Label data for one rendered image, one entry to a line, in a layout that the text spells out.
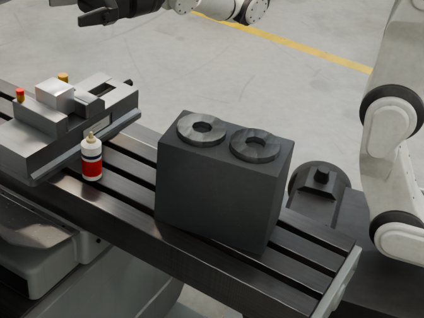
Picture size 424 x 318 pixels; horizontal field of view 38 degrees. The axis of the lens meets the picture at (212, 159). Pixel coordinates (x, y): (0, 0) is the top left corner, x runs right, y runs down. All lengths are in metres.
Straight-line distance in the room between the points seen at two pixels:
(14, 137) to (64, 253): 0.26
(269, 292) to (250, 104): 2.30
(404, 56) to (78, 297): 0.88
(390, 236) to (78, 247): 0.76
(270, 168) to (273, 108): 2.28
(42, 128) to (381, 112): 0.72
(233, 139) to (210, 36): 2.93
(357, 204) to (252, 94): 1.65
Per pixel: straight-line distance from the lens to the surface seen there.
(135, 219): 1.21
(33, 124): 1.33
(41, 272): 1.30
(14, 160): 1.29
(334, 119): 3.35
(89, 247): 1.34
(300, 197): 1.83
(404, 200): 1.61
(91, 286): 1.47
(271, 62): 3.79
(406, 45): 1.40
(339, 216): 1.84
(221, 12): 1.51
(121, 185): 1.29
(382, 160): 1.50
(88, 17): 1.22
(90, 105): 1.34
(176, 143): 1.09
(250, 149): 1.07
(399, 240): 1.62
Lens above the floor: 1.74
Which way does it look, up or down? 37 degrees down
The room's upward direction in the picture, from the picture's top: 7 degrees clockwise
